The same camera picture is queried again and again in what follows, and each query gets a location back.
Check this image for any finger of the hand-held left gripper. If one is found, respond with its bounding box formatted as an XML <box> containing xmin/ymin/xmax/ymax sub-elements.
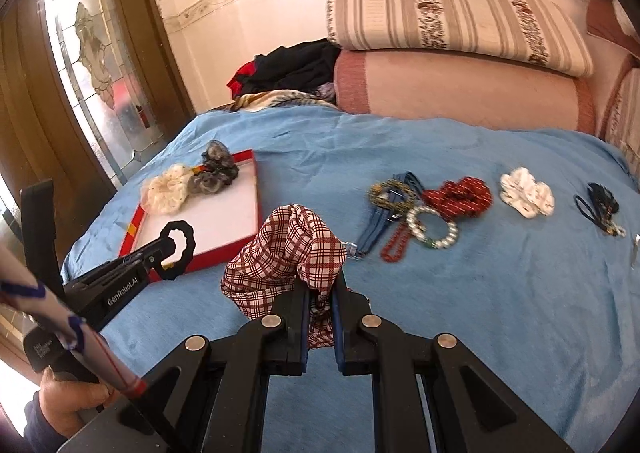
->
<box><xmin>145</xmin><ymin>260</ymin><xmax>177</xmax><ymax>282</ymax></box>
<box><xmin>119</xmin><ymin>235</ymin><xmax>176</xmax><ymax>268</ymax></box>

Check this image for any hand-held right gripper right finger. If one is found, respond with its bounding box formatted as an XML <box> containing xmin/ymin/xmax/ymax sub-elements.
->
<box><xmin>332</xmin><ymin>273</ymin><xmax>576</xmax><ymax>453</ymax></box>

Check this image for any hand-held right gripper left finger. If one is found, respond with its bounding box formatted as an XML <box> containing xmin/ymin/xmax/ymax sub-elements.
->
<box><xmin>117</xmin><ymin>278</ymin><xmax>311</xmax><ymax>453</ymax></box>

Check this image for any black wavy hair ring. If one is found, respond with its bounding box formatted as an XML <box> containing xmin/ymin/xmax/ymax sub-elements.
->
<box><xmin>159</xmin><ymin>220</ymin><xmax>196</xmax><ymax>281</ymax></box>

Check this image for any red tray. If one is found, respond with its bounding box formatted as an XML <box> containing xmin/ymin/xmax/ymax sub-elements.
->
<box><xmin>118</xmin><ymin>149</ymin><xmax>263</xmax><ymax>282</ymax></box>

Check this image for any red plaid scrunchie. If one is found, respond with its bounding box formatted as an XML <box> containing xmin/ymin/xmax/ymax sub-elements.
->
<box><xmin>221</xmin><ymin>204</ymin><xmax>348</xmax><ymax>350</ymax></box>

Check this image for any white cherry print scrunchie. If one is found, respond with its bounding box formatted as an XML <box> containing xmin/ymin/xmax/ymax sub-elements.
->
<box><xmin>500</xmin><ymin>167</ymin><xmax>556</xmax><ymax>218</ymax></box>

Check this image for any person's left forearm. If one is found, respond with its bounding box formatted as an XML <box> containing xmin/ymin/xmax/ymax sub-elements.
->
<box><xmin>22</xmin><ymin>390</ymin><xmax>58</xmax><ymax>439</ymax></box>

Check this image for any person's left hand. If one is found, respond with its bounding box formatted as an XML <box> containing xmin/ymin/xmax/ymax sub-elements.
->
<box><xmin>39</xmin><ymin>367</ymin><xmax>117</xmax><ymax>439</ymax></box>

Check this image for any cream scrunchie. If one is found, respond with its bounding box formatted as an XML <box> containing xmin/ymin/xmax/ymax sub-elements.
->
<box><xmin>141</xmin><ymin>164</ymin><xmax>193</xmax><ymax>212</ymax></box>

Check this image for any light grey scrunchie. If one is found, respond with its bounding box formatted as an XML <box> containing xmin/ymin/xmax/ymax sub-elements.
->
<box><xmin>186</xmin><ymin>170</ymin><xmax>226</xmax><ymax>194</ymax></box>

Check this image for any blue hairband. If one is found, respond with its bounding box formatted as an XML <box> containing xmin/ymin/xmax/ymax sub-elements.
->
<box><xmin>357</xmin><ymin>172</ymin><xmax>426</xmax><ymax>261</ymax></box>

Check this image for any dark grey scrunchie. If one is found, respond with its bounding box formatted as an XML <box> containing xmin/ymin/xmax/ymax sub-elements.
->
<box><xmin>201</xmin><ymin>140</ymin><xmax>240</xmax><ymax>184</ymax></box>

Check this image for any red dotted scrunchie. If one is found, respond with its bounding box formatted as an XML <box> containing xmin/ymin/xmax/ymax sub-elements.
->
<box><xmin>421</xmin><ymin>176</ymin><xmax>493</xmax><ymax>221</ymax></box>

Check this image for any patterned cloth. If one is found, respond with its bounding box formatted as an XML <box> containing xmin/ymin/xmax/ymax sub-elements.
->
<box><xmin>227</xmin><ymin>89</ymin><xmax>341</xmax><ymax>112</ymax></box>

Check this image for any wooden stained glass door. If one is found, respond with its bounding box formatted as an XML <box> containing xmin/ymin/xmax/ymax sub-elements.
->
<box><xmin>0</xmin><ymin>0</ymin><xmax>196</xmax><ymax>254</ymax></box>

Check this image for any dark clothes pile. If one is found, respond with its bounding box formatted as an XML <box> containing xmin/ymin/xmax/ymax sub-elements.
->
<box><xmin>227</xmin><ymin>39</ymin><xmax>342</xmax><ymax>98</ymax></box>

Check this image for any pink bolster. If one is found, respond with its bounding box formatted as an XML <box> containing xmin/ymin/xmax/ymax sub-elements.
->
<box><xmin>332</xmin><ymin>49</ymin><xmax>597</xmax><ymax>136</ymax></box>

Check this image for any black claw clip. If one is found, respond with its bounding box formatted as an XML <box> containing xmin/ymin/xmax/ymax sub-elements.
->
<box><xmin>587</xmin><ymin>182</ymin><xmax>621</xmax><ymax>224</ymax></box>

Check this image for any long striped floral pillow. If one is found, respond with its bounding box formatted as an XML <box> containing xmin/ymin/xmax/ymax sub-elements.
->
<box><xmin>326</xmin><ymin>0</ymin><xmax>595</xmax><ymax>78</ymax></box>

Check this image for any striped floral cushion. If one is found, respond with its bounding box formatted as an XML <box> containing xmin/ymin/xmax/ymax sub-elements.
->
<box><xmin>597</xmin><ymin>53</ymin><xmax>640</xmax><ymax>171</ymax></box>

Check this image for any pink cushion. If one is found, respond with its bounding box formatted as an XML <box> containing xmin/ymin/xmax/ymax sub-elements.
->
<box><xmin>586</xmin><ymin>0</ymin><xmax>640</xmax><ymax>54</ymax></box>

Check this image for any red bead bracelet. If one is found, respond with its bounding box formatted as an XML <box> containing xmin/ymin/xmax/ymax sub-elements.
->
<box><xmin>380</xmin><ymin>220</ymin><xmax>413</xmax><ymax>264</ymax></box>

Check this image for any gold green beaded bracelet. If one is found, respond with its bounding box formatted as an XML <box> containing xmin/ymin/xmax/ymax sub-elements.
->
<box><xmin>369</xmin><ymin>179</ymin><xmax>415</xmax><ymax>208</ymax></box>

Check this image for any pearl bracelet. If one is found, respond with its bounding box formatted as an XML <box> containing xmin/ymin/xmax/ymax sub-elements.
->
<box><xmin>406</xmin><ymin>205</ymin><xmax>459</xmax><ymax>250</ymax></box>

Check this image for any black hair tie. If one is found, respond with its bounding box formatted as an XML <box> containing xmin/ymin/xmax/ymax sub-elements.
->
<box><xmin>574</xmin><ymin>195</ymin><xmax>613</xmax><ymax>231</ymax></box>

